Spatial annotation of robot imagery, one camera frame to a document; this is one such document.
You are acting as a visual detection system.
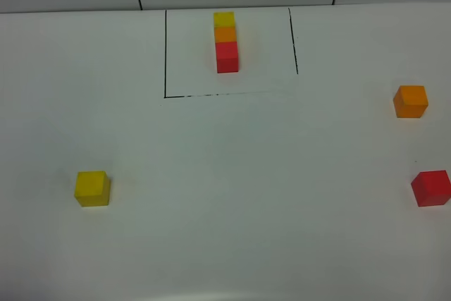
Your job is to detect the red template block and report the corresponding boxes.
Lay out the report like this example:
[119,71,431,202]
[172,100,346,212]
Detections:
[216,42,239,73]

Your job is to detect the orange template block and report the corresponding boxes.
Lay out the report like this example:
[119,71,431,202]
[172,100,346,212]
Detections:
[214,26,237,43]

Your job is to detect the yellow template block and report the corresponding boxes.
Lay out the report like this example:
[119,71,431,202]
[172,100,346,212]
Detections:
[214,12,235,28]

